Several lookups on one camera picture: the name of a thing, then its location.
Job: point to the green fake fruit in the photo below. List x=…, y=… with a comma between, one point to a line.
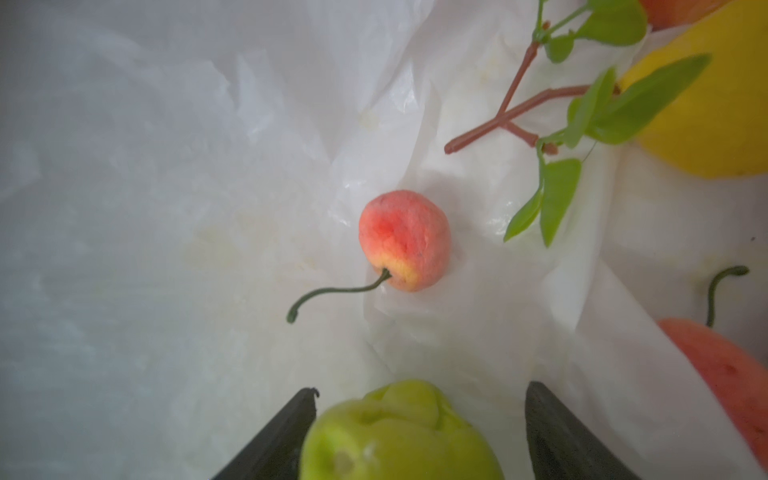
x=404, y=430

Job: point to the small red fake cherry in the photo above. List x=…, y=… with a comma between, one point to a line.
x=405, y=237

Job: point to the white plastic bag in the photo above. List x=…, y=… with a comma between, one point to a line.
x=176, y=174

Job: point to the yellow fake lemon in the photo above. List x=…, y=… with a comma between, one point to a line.
x=717, y=127

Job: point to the red fake apple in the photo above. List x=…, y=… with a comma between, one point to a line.
x=736, y=378

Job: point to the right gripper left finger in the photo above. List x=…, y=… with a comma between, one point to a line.
x=275, y=451

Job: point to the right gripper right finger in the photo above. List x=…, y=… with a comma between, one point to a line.
x=561, y=446

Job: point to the fake leafy twig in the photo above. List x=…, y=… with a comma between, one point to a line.
x=602, y=111

